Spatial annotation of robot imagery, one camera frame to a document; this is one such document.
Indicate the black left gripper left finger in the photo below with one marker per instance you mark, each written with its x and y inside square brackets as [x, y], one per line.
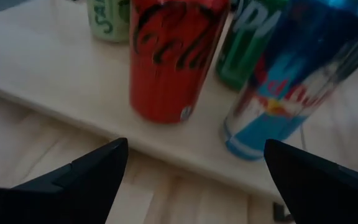
[73, 193]

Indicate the red cola can black script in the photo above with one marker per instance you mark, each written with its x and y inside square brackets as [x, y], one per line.
[172, 77]

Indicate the blue silver Red Bull can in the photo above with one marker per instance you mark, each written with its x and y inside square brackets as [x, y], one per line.
[275, 124]

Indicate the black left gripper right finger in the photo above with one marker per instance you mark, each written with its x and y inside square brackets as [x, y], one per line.
[322, 193]

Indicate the light green soda can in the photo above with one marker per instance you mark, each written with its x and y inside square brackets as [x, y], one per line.
[107, 21]

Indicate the green Sprite can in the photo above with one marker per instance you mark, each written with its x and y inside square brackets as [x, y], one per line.
[244, 56]

